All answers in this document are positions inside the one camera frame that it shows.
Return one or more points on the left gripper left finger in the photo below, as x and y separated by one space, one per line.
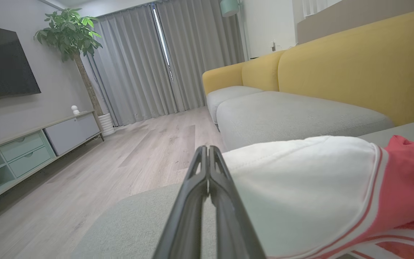
189 216

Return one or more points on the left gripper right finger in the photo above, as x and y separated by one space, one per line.
232 223

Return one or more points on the red basketball jersey black print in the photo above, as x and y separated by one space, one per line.
300 187

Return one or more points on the large grey sofa seat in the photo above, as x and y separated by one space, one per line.
128 230

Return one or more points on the grey sofa seat cushion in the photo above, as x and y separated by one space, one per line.
228 95
282 115

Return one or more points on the white ribbed plant pot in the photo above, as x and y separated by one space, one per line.
106 125

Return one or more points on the small yellow sofa backrest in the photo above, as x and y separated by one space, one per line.
221 77

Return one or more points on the mint grey television cabinet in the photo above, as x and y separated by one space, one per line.
70 131

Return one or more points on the medium yellow sofa backrest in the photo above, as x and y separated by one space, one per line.
261 72

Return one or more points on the small white figurine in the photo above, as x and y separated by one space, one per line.
74 109

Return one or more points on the grey curtain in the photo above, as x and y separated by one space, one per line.
203 46
131 68

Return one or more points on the large yellow sofa backrest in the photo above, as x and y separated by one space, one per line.
354 68

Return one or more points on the floor lamp mint shade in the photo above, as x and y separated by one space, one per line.
229 7

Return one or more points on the green potted tree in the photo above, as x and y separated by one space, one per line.
70 32

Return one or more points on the white slatted rack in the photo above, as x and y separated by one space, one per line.
316 6

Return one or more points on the white wall socket plug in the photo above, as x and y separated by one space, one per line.
274 45

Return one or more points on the black wall television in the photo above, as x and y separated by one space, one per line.
2 64

